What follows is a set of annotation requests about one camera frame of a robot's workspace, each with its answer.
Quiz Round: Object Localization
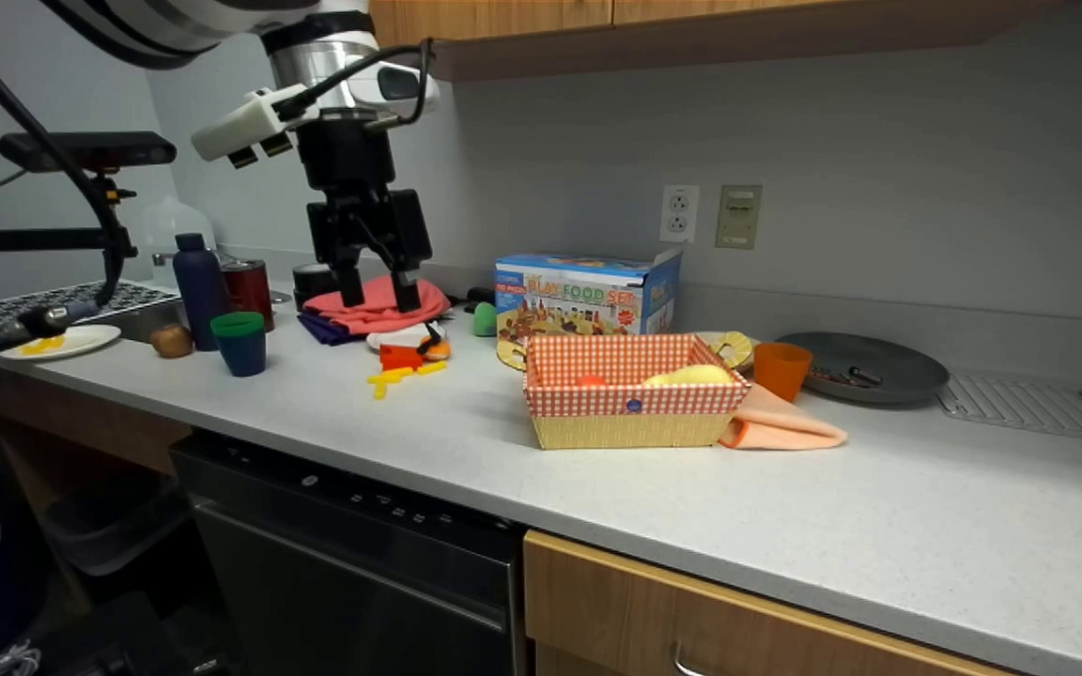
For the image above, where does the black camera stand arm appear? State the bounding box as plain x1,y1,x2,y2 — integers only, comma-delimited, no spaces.
0,166,143,265

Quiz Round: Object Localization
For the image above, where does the white wall outlet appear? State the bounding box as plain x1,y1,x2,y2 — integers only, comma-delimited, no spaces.
658,181,704,248
709,181,765,251

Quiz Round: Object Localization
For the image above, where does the blue toy food box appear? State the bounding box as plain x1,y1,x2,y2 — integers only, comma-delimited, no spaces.
492,246,682,350

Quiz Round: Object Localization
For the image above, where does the black dishwasher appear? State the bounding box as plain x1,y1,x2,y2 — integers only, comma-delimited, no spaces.
169,429,534,676

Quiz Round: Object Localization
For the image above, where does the yellow toy banana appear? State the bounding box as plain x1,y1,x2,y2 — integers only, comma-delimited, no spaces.
633,361,740,390

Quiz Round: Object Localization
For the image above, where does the wooden wall cabinet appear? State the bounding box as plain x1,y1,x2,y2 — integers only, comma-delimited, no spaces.
364,0,1070,86

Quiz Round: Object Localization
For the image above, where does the black round plate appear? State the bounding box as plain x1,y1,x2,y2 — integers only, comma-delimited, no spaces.
774,329,953,414

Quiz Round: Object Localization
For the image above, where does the blue cup green lid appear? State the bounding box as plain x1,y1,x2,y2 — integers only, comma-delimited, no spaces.
208,308,270,381

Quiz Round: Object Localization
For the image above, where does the dark blue cloth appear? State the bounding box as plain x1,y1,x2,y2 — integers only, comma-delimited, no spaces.
297,308,364,350

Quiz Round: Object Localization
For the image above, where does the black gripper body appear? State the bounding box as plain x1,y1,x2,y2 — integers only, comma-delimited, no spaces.
292,112,436,280

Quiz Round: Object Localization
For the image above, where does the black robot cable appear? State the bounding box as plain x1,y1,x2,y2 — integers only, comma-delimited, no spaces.
0,0,135,332

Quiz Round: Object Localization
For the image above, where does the red can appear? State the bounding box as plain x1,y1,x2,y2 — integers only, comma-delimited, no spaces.
220,256,277,332

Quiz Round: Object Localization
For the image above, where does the blue plastic bottle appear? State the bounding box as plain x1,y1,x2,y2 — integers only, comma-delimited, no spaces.
169,230,233,352

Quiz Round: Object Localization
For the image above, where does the wooden front white drawer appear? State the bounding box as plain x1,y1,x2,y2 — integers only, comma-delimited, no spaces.
519,526,1022,676

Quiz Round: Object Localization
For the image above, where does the red toy fries holder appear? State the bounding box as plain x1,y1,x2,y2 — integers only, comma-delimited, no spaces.
373,344,428,376

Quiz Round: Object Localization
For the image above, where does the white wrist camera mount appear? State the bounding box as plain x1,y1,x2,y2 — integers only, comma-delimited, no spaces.
186,83,315,172

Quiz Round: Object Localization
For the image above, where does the brown toy bun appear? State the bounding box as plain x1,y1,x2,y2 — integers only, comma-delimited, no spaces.
148,321,200,361

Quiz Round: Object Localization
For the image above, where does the pink folded cloth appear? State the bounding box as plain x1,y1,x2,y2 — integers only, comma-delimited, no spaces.
302,270,454,340

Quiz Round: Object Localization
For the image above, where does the orange plastic cup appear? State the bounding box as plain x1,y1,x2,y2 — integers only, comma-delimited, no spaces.
747,340,816,406

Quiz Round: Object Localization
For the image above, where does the black bar camera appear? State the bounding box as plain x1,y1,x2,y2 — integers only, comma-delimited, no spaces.
0,128,179,176

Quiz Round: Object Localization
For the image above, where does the grey dish rack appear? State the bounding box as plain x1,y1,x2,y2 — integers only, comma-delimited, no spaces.
0,276,183,352

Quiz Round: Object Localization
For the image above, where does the red checkered paper basket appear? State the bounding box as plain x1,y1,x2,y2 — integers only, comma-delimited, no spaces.
519,332,754,456

